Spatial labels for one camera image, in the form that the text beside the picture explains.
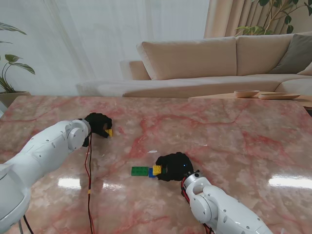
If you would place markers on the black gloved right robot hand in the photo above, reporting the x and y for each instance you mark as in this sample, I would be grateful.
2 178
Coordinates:
178 165

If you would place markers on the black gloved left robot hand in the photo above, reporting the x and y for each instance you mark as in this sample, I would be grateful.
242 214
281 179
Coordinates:
96 124

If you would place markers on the yellow toy brick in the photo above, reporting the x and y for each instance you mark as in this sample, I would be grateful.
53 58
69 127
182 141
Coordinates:
157 169
110 132

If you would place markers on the blue toy brick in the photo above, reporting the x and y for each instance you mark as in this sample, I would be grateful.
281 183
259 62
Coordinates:
151 174

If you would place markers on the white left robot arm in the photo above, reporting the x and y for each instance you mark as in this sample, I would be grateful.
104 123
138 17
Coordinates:
36 156

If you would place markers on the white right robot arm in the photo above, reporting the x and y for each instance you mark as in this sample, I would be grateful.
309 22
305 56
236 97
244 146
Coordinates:
219 209

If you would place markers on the light wooden coffee table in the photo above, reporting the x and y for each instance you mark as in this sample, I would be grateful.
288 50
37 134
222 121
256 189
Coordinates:
214 96

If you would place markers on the sheer white curtain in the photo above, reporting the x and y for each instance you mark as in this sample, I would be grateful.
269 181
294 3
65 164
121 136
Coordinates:
97 36

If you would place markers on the beige plant pot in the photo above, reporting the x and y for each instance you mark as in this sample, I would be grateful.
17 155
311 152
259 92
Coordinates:
12 98

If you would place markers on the variegated leafy house plant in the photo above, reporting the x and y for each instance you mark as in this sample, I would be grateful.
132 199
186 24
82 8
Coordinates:
23 67

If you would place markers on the wooden bowl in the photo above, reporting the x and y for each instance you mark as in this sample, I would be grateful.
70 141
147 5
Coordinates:
246 93

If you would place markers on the beige sofa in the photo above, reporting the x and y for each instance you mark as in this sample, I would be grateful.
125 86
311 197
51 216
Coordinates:
190 61

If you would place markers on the flat wooden plate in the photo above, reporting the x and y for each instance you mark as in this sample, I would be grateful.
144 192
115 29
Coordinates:
279 96

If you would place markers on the beige curtain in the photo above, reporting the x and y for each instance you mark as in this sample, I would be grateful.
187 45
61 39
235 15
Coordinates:
219 17

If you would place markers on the dark green leafy tree plant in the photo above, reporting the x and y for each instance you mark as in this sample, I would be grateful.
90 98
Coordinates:
253 30

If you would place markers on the grey sofa cushion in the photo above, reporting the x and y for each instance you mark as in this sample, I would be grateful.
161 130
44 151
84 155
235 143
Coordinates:
295 56

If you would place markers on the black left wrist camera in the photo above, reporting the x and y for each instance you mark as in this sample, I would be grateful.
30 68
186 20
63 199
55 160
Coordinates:
85 142

